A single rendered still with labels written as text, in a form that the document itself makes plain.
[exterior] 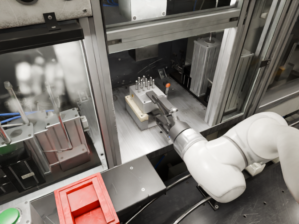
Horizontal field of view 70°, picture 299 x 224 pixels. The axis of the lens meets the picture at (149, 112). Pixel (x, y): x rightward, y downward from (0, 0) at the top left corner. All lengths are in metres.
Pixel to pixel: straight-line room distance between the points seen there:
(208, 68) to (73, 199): 0.68
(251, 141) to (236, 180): 0.10
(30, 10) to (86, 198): 0.45
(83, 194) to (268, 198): 0.72
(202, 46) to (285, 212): 0.70
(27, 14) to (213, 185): 0.50
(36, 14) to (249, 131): 0.51
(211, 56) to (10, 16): 0.69
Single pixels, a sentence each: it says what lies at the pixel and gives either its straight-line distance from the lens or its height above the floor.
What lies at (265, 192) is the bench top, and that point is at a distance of 1.04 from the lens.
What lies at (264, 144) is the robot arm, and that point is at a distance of 0.57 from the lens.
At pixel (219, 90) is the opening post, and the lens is 0.76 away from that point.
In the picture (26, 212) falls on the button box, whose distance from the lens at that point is 0.57.
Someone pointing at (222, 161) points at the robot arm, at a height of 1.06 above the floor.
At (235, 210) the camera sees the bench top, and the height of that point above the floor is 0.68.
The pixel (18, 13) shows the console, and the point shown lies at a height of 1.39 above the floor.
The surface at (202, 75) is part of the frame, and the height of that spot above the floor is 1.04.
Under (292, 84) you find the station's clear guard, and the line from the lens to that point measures 1.19.
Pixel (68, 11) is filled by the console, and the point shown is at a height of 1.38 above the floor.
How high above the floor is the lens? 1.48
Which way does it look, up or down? 40 degrees down
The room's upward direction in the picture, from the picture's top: straight up
